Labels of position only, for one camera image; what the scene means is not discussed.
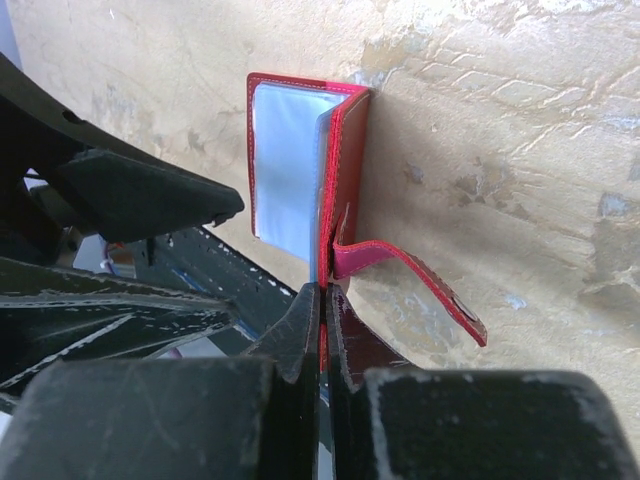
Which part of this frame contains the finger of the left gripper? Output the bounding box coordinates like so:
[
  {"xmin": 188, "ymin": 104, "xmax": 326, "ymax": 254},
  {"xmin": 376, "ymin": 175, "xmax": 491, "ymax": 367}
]
[
  {"xmin": 55, "ymin": 149, "xmax": 244, "ymax": 242},
  {"xmin": 1, "ymin": 258, "xmax": 238, "ymax": 400}
]

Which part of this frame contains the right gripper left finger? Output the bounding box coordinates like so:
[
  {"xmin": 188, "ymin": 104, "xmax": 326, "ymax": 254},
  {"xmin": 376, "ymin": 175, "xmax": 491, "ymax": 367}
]
[{"xmin": 1, "ymin": 283, "xmax": 321, "ymax": 479}]

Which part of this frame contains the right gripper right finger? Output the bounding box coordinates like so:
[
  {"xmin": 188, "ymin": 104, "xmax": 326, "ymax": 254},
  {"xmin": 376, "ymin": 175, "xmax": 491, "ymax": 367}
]
[{"xmin": 325, "ymin": 285, "xmax": 639, "ymax": 479}]

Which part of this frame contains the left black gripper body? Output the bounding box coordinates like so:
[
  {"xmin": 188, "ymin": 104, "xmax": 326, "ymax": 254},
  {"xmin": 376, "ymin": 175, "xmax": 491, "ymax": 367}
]
[{"xmin": 1, "ymin": 56, "xmax": 150, "ymax": 266}]

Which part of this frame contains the red leather card holder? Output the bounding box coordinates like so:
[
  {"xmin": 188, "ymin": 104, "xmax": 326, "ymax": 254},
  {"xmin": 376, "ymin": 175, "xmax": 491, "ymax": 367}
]
[{"xmin": 246, "ymin": 72, "xmax": 488, "ymax": 346}]

